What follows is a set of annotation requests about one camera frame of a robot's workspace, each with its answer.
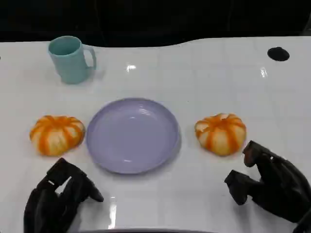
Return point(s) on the orange white toy bread roll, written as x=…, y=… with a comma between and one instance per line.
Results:
x=221, y=136
x=56, y=136

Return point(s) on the lilac plate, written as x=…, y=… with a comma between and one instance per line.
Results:
x=132, y=136

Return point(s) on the black round table grommet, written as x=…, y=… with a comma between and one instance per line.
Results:
x=278, y=54

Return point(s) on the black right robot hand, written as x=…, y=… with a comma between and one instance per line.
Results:
x=279, y=184

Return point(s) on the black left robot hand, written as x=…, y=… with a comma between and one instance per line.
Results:
x=48, y=206

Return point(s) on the pale green mug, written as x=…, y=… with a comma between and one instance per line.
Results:
x=70, y=68

